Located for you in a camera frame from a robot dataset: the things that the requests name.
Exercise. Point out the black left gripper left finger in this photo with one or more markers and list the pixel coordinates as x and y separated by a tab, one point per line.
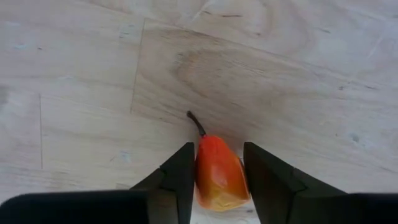
124	208

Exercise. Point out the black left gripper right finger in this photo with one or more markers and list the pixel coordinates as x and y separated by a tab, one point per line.
295	205

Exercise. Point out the small orange toy pear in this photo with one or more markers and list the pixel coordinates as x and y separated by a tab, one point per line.
217	174

